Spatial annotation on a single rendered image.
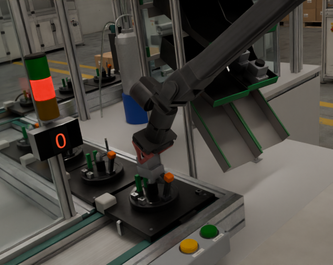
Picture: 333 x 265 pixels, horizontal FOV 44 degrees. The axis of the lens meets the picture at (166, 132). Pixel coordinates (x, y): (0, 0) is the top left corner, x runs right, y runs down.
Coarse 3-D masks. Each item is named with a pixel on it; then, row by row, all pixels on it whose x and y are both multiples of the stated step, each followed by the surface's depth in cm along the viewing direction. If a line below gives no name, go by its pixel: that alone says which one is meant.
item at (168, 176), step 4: (168, 172) 105; (160, 176) 107; (164, 176) 105; (168, 176) 104; (172, 176) 105; (168, 180) 104; (172, 180) 105; (168, 184) 106; (164, 188) 107; (168, 188) 107; (164, 192) 108; (168, 192) 108; (164, 196) 108
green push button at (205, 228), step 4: (204, 228) 98; (208, 228) 98; (212, 228) 98; (216, 228) 98; (204, 232) 97; (208, 232) 97; (212, 232) 96; (216, 232) 97; (204, 236) 97; (208, 236) 96; (212, 236) 96
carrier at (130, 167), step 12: (96, 156) 129; (84, 168) 134; (96, 168) 133; (120, 168) 130; (132, 168) 134; (72, 180) 131; (84, 180) 127; (96, 180) 125; (108, 180) 126; (120, 180) 127; (132, 180) 126; (72, 192) 125; (84, 192) 123; (96, 192) 122; (108, 192) 121
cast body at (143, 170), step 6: (156, 156) 108; (138, 162) 109; (150, 162) 107; (156, 162) 109; (138, 168) 110; (144, 168) 108; (150, 168) 108; (156, 168) 107; (162, 168) 109; (138, 174) 112; (144, 174) 109; (150, 174) 107; (156, 174) 108
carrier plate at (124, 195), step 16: (128, 192) 119; (192, 192) 115; (208, 192) 114; (96, 208) 116; (112, 208) 112; (128, 208) 111; (176, 208) 108; (192, 208) 107; (128, 224) 105; (144, 224) 103; (160, 224) 103; (176, 224) 104
